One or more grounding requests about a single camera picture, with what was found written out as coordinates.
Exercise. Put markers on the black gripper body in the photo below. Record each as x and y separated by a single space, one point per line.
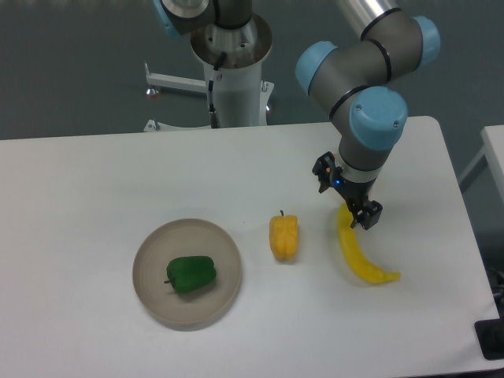
354 193

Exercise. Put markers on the yellow banana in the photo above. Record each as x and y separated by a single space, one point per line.
358 263

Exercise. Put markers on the white side table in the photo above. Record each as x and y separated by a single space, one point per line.
490 155

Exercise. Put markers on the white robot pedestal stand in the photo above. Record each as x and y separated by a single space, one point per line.
236 94

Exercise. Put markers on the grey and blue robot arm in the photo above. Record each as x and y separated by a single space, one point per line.
350 86

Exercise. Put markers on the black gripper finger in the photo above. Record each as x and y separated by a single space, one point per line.
365 212
328 173

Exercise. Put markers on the green bell pepper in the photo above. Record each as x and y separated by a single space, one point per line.
187 274

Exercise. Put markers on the beige round plate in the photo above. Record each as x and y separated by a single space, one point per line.
180 238

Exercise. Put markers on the yellow bell pepper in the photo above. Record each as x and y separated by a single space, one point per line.
283 236

